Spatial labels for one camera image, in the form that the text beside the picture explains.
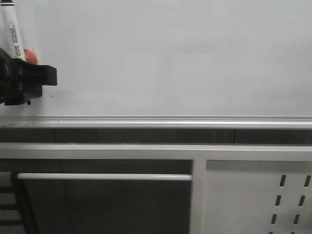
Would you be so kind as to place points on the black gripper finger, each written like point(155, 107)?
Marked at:
point(33, 77)

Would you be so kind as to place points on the whiteboard with aluminium frame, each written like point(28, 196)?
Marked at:
point(169, 63)

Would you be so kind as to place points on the white horizontal metal rod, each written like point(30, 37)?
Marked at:
point(64, 176)

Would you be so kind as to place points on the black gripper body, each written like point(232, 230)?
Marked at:
point(10, 86)

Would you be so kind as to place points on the white metal stand frame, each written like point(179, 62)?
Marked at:
point(200, 154)

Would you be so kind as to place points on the white whiteboard marker pen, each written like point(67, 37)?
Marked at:
point(11, 29)

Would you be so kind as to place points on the white perforated metal panel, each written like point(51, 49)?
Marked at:
point(257, 197)

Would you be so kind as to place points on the red round magnet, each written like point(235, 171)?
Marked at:
point(30, 56)

